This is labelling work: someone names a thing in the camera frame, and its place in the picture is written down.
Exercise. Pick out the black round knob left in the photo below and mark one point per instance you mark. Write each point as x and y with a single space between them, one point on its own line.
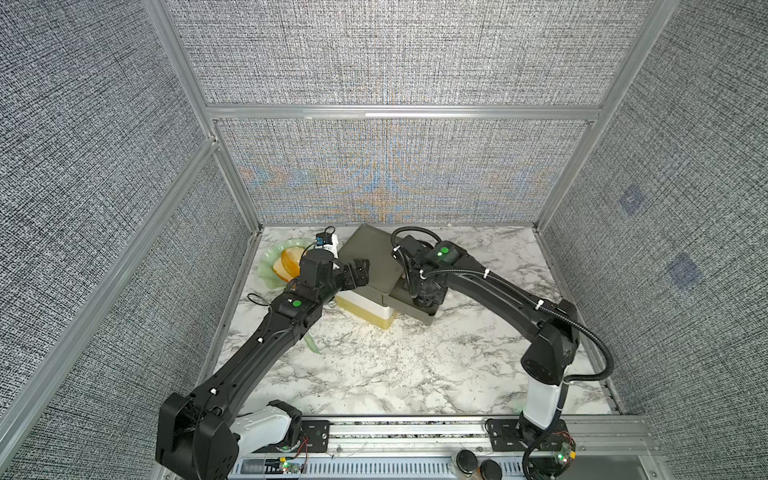
464 463

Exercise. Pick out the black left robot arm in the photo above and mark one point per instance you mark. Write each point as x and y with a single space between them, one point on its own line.
194 431

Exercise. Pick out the black round knob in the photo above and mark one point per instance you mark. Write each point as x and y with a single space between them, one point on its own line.
464 463
489 470

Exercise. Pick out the black round knob right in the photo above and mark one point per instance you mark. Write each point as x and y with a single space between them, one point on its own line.
489 470

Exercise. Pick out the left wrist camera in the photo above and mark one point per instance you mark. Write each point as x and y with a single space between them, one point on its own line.
327 240

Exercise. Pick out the grey three-drawer storage box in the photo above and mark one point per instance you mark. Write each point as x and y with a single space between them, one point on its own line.
385 295

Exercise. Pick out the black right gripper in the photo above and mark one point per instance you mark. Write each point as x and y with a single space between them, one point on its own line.
433 298

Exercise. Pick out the green scalloped glass plate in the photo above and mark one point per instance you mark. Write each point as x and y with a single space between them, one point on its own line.
264 269

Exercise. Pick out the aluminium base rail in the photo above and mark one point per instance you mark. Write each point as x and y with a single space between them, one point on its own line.
421 447

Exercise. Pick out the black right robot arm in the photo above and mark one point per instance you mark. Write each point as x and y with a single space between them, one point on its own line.
561 350

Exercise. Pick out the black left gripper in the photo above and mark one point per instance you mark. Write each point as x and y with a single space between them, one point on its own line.
361 275

